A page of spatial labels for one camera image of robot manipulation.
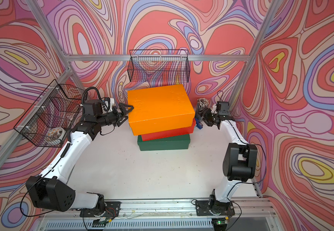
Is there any orange shoebox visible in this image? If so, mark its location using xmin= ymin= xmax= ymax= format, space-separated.
xmin=127 ymin=84 xmax=195 ymax=136

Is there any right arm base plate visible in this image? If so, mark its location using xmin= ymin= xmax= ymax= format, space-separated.
xmin=192 ymin=200 xmax=235 ymax=218

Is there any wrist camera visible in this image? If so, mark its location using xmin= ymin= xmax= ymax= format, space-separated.
xmin=212 ymin=104 xmax=218 ymax=114
xmin=102 ymin=97 xmax=115 ymax=113

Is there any aluminium front rail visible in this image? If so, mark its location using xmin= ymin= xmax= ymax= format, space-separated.
xmin=34 ymin=197 xmax=283 ymax=231

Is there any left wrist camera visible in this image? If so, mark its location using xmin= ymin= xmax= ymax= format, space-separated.
xmin=102 ymin=97 xmax=115 ymax=113

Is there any black wire basket left wall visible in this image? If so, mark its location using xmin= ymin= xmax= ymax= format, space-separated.
xmin=14 ymin=80 xmax=84 ymax=147

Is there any blue black stapler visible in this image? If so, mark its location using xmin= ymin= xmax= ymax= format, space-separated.
xmin=196 ymin=120 xmax=203 ymax=130

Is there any black wire basket back wall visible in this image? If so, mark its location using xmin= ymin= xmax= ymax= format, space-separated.
xmin=127 ymin=49 xmax=191 ymax=86

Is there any clear cup of pencils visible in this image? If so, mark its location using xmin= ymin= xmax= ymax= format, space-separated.
xmin=197 ymin=98 xmax=209 ymax=112

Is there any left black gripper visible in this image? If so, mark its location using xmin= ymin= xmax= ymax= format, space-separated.
xmin=95 ymin=103 xmax=133 ymax=129

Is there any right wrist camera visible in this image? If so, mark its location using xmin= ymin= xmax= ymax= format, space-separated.
xmin=212 ymin=104 xmax=218 ymax=114

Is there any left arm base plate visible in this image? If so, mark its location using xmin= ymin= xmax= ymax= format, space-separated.
xmin=80 ymin=201 xmax=121 ymax=220

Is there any red shoebox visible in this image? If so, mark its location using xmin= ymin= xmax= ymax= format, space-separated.
xmin=141 ymin=119 xmax=196 ymax=141

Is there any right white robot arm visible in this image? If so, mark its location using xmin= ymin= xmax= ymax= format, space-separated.
xmin=197 ymin=101 xmax=258 ymax=211

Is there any green shoebox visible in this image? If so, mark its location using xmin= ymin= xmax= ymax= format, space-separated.
xmin=137 ymin=134 xmax=191 ymax=151

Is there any black wire basket wall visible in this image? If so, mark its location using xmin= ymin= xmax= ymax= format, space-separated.
xmin=14 ymin=80 xmax=84 ymax=147
xmin=127 ymin=49 xmax=191 ymax=86

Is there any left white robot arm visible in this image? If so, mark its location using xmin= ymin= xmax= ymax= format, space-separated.
xmin=26 ymin=98 xmax=134 ymax=217

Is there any patterned bowl in basket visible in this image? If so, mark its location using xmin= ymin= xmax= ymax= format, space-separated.
xmin=45 ymin=127 xmax=66 ymax=145

